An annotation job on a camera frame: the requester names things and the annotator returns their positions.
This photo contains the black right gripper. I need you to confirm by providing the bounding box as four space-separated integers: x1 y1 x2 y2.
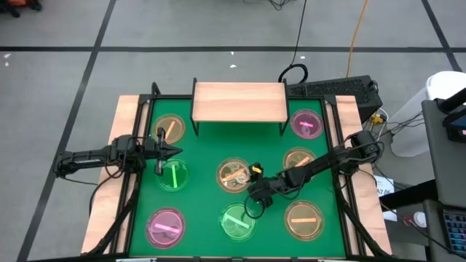
247 162 276 208

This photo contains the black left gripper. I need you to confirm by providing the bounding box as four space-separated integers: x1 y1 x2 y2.
143 127 183 176

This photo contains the translucent orange plastic plate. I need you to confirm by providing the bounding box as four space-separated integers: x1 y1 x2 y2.
284 199 325 242
283 146 317 172
216 156 253 194
151 113 186 146

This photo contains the translucent green plastic plate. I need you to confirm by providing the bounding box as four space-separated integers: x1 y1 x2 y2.
156 156 191 193
218 202 258 243

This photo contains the translucent pink plastic plate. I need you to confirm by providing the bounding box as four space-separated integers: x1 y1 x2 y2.
145 207 186 250
290 108 325 140

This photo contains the wooden shelf with black legs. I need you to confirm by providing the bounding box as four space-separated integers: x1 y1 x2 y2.
189 77 291 138

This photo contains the green table mat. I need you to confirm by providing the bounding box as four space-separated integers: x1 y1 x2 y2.
128 98 347 258

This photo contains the black computer case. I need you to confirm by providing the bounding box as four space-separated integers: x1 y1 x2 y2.
285 75 384 124

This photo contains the white paper sheet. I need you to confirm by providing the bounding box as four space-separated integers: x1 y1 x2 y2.
373 175 396 198
381 207 398 223

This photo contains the white round cap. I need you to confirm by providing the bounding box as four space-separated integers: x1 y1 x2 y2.
403 211 427 229

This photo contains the gray desk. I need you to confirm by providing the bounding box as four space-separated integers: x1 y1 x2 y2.
421 97 466 209

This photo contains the black computer keyboard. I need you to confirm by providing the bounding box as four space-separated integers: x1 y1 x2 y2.
441 207 466 258

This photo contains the black screen device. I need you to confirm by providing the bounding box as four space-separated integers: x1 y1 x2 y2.
442 108 466 143

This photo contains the orange and black object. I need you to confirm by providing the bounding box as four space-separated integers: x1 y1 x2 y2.
0 0 43 18

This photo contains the white plastic bin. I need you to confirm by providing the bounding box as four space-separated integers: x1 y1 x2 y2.
390 71 466 158

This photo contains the black looped cable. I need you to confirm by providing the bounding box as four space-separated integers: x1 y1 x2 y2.
278 0 309 84

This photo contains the yellow cable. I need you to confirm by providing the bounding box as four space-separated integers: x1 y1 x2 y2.
345 0 370 79

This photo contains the black cable tangle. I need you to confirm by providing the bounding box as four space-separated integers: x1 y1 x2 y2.
267 0 292 11

